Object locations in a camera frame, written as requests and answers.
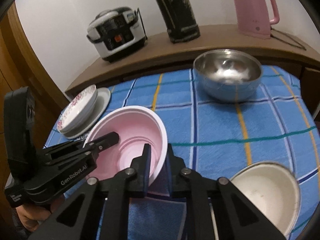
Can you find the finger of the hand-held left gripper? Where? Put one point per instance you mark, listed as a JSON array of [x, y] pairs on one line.
[[110, 138], [75, 163]]

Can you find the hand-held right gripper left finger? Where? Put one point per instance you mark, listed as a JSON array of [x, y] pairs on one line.
[[147, 166]]

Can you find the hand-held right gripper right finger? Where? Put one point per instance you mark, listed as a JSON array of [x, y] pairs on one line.
[[170, 171]]

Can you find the pink plastic bowl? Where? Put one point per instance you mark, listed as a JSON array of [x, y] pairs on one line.
[[135, 127]]

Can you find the white plate with red flowers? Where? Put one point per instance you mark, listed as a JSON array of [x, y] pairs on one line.
[[86, 116]]

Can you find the plain grey plate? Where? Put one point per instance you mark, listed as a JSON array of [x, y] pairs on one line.
[[103, 100]]

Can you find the floral white bowl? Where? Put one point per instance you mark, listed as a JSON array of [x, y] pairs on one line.
[[75, 107]]

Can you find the cream enamel bowl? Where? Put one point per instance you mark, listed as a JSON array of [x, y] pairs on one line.
[[265, 192]]

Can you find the stainless steel bowl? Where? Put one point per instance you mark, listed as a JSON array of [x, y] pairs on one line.
[[230, 90]]

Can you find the person's left hand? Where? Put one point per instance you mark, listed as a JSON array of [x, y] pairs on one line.
[[30, 217]]

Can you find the brown wooden door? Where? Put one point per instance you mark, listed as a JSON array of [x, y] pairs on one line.
[[6, 92]]

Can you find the blue plaid tablecloth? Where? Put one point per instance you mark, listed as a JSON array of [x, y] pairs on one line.
[[220, 130]]

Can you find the brown wooden cabinet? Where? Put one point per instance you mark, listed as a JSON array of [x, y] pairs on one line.
[[155, 52]]

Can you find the silver black rice cooker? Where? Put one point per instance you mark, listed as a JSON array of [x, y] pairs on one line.
[[117, 35]]

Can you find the tall black thermos flask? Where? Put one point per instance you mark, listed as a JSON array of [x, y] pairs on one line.
[[177, 10]]

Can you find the pink electric kettle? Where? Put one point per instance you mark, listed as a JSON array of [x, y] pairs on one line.
[[250, 7]]

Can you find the wooden door frame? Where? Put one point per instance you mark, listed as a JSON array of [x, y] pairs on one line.
[[27, 60]]

